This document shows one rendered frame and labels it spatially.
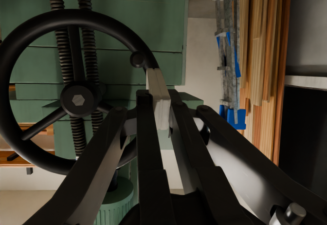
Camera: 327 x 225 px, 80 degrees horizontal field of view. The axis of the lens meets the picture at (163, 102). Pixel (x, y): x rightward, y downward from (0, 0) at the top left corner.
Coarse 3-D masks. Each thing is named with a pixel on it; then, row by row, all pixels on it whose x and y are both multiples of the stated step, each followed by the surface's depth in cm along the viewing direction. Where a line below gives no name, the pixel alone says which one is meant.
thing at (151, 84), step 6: (150, 72) 20; (150, 78) 18; (150, 84) 17; (156, 84) 17; (150, 90) 16; (156, 90) 16; (156, 96) 15; (156, 102) 15; (156, 108) 15; (156, 114) 16; (156, 120) 16; (156, 126) 16
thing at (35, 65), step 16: (32, 48) 47; (48, 48) 48; (16, 64) 47; (32, 64) 48; (48, 64) 48; (112, 64) 51; (128, 64) 51; (160, 64) 53; (176, 64) 53; (16, 80) 48; (32, 80) 49; (48, 80) 49; (112, 80) 51; (128, 80) 52; (144, 80) 53; (176, 80) 54
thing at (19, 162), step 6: (0, 42) 239; (12, 84) 260; (12, 90) 239; (24, 126) 254; (30, 126) 255; (42, 132) 246; (0, 150) 292; (0, 156) 273; (6, 156) 273; (12, 156) 263; (18, 156) 274; (0, 162) 256; (6, 162) 257; (12, 162) 257; (18, 162) 258; (24, 162) 258; (30, 168) 302; (30, 174) 303
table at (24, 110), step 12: (12, 96) 53; (180, 96) 62; (192, 96) 63; (12, 108) 49; (24, 108) 49; (36, 108) 50; (48, 108) 41; (132, 108) 53; (192, 108) 56; (24, 120) 50; (36, 120) 50
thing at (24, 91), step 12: (24, 84) 48; (36, 84) 49; (48, 84) 49; (60, 84) 50; (24, 96) 49; (36, 96) 49; (48, 96) 50; (108, 96) 52; (120, 96) 52; (132, 96) 53
